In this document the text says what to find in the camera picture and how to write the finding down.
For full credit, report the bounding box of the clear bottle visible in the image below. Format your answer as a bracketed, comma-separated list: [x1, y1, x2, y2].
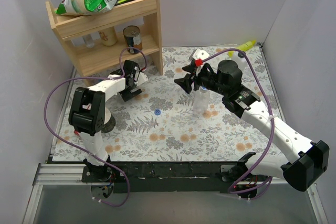
[193, 88, 210, 115]
[82, 34, 95, 48]

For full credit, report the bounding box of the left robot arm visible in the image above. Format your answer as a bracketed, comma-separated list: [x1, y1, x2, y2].
[68, 60, 148, 182]

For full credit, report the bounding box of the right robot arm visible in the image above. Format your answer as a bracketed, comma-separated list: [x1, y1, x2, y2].
[174, 60, 330, 191]

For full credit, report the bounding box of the white bottle black cap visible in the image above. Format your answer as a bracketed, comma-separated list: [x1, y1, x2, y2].
[231, 51, 247, 72]

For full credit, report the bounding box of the yellow squeeze bottle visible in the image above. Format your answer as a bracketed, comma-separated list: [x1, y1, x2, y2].
[227, 40, 257, 58]

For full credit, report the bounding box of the clear bottle on shelf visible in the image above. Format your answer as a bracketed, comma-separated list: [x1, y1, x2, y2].
[82, 34, 95, 48]

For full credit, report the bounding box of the wooden shelf unit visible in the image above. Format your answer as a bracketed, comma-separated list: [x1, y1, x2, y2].
[46, 0, 164, 86]

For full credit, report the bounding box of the toilet paper roll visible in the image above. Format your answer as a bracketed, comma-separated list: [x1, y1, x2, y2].
[101, 107, 116, 133]

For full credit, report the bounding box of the tin can with label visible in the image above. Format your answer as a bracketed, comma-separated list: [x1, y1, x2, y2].
[123, 25, 142, 54]

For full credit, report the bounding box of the beige cup on shelf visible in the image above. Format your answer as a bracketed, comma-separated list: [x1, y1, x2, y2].
[98, 27, 118, 46]

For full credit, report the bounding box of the floral table mat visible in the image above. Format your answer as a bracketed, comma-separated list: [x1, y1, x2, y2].
[54, 46, 289, 162]

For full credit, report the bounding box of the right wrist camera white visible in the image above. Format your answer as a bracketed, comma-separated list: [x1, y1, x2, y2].
[190, 48, 209, 67]

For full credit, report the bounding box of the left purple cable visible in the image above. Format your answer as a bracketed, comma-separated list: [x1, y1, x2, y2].
[43, 47, 148, 207]

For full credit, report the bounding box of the purple cable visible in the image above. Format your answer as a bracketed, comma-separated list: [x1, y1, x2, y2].
[43, 47, 148, 207]
[195, 48, 275, 200]

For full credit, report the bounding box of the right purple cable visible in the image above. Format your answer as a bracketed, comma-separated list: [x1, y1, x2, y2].
[195, 48, 275, 200]

